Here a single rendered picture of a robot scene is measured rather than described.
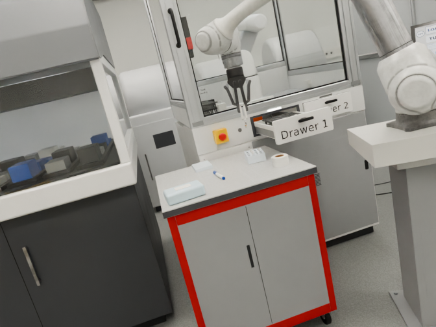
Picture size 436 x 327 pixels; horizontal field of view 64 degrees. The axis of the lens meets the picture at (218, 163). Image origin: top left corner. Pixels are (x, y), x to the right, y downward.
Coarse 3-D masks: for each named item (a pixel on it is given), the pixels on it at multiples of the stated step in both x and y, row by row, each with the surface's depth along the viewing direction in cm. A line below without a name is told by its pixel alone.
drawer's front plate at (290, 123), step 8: (312, 112) 160; (320, 112) 161; (328, 112) 162; (280, 120) 158; (288, 120) 159; (296, 120) 159; (312, 120) 161; (320, 120) 162; (328, 120) 163; (280, 128) 159; (288, 128) 159; (296, 128) 160; (304, 128) 161; (312, 128) 162; (320, 128) 163; (328, 128) 164; (280, 136) 159; (288, 136) 160; (296, 136) 161; (304, 136) 162; (280, 144) 160
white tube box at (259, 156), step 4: (260, 148) 171; (244, 152) 172; (248, 152) 169; (256, 152) 166; (260, 152) 164; (264, 152) 160; (248, 156) 161; (252, 156) 161; (256, 156) 161; (260, 156) 161; (264, 156) 161; (248, 160) 161; (252, 160) 161; (256, 160) 161; (260, 160) 161; (264, 160) 161; (248, 164) 161
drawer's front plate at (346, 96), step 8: (336, 96) 196; (344, 96) 197; (304, 104) 193; (312, 104) 194; (320, 104) 195; (328, 104) 196; (336, 104) 197; (344, 104) 198; (336, 112) 198; (344, 112) 199
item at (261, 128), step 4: (296, 112) 193; (300, 112) 187; (304, 112) 184; (260, 120) 193; (256, 124) 188; (260, 124) 181; (264, 124) 178; (256, 128) 189; (260, 128) 182; (264, 128) 177; (268, 128) 171; (272, 128) 165; (256, 132) 191; (260, 132) 184; (264, 132) 178; (268, 132) 172; (272, 132) 166; (268, 136) 175; (272, 136) 167
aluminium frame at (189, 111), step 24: (144, 0) 250; (168, 0) 169; (336, 0) 189; (168, 24) 171; (192, 72) 178; (168, 96) 270; (192, 96) 181; (288, 96) 192; (312, 96) 195; (192, 120) 183; (216, 120) 185
